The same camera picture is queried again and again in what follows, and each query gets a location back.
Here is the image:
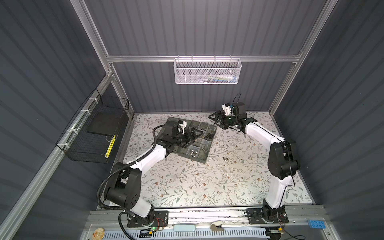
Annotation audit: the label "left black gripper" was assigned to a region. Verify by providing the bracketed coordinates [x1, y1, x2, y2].
[172, 127, 203, 148]

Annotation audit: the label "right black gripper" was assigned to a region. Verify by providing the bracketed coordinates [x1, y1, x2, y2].
[209, 111, 238, 129]

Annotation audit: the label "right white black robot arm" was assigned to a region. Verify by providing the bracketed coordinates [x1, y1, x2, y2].
[209, 103, 300, 210]

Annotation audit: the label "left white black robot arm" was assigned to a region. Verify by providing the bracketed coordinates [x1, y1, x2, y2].
[97, 121, 204, 221]

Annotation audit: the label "clear divided organizer box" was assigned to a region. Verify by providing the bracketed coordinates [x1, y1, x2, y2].
[157, 117, 217, 164]

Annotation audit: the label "pens in white basket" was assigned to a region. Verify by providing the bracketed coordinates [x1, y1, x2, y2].
[199, 75, 238, 84]

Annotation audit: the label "floral table mat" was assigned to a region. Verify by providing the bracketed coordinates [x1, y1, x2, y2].
[123, 113, 315, 208]

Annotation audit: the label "light teal flat box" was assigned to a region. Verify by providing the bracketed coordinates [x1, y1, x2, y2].
[173, 224, 196, 233]

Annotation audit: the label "round wooden disc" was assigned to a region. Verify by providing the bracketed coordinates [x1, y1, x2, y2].
[92, 228, 106, 240]

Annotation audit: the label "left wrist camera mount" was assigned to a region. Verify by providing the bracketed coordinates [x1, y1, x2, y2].
[178, 120, 188, 134]

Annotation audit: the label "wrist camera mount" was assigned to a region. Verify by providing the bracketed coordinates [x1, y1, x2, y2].
[222, 103, 233, 116]
[178, 120, 188, 134]

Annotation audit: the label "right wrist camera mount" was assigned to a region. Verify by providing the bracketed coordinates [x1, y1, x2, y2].
[222, 103, 233, 116]

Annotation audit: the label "white wire mesh basket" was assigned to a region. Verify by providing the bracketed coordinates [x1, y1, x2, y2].
[173, 57, 242, 85]

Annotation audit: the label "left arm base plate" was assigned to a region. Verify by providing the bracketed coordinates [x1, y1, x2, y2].
[127, 210, 169, 228]

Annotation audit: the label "black wire wall basket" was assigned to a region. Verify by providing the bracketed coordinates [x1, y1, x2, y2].
[57, 91, 130, 164]

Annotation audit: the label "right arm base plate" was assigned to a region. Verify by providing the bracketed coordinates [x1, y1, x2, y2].
[245, 206, 289, 224]

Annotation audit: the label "black corrugated cable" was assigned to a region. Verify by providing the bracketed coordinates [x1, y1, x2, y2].
[96, 124, 166, 240]

